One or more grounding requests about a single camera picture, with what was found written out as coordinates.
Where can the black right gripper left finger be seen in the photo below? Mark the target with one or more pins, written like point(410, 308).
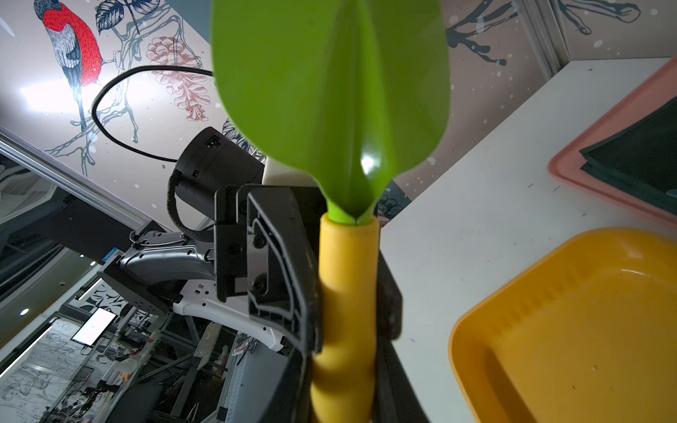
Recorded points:
point(291, 399)

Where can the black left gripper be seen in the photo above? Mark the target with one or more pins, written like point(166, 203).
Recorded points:
point(283, 245)

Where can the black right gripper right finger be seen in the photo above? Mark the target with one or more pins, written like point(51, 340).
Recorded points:
point(395, 400)

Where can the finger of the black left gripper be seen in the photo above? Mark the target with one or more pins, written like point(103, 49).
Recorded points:
point(389, 302)

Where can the green shovel yellow handle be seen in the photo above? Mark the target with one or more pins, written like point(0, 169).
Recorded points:
point(352, 93)

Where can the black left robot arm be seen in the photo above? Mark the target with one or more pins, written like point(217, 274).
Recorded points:
point(174, 272)

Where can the yellow storage box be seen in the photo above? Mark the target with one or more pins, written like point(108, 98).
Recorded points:
point(587, 334)

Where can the dark green folded cloth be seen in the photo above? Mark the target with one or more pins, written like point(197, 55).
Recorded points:
point(640, 160)

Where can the pink plastic tray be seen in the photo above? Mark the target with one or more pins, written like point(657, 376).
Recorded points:
point(566, 165)

